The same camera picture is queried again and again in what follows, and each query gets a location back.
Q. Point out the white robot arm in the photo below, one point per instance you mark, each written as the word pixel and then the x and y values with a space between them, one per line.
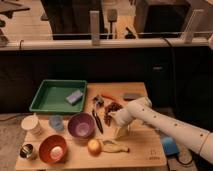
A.
pixel 196 139

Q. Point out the blue sponge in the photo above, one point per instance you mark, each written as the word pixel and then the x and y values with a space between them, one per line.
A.
pixel 74 97

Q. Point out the orange apple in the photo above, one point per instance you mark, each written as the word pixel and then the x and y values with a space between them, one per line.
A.
pixel 94 147

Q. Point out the white paper cup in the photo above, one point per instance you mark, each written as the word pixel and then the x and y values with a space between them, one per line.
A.
pixel 31 124

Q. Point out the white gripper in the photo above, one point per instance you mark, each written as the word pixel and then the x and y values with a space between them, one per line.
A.
pixel 122 120

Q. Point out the orange carrot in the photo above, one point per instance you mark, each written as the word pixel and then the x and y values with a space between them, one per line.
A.
pixel 108 97

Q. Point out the wooden board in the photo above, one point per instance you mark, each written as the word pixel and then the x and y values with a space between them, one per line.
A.
pixel 146 150

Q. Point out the clear blue glass cup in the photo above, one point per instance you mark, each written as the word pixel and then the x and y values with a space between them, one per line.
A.
pixel 56 123

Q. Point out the red bowl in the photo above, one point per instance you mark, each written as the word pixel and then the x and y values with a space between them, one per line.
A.
pixel 48 144

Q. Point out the purple bowl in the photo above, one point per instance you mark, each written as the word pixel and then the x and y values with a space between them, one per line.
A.
pixel 81 125

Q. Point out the green plastic tray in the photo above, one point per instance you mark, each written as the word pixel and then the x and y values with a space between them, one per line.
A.
pixel 51 97

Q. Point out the small metal cup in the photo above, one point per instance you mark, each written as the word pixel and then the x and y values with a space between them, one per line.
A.
pixel 28 152

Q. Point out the dark red grape bunch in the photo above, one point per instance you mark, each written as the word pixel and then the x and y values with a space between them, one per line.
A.
pixel 112 107

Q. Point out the white object in red bowl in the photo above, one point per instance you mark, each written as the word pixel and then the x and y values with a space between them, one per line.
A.
pixel 56 152

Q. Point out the grey sponge block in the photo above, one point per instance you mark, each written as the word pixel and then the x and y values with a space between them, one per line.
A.
pixel 131 96

